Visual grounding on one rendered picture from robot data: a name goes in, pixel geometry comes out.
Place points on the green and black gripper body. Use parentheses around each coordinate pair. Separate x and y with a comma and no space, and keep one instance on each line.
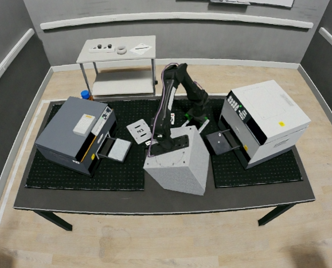
(197,115)

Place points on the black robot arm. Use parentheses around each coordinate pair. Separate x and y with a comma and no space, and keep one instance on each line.
(162,132)

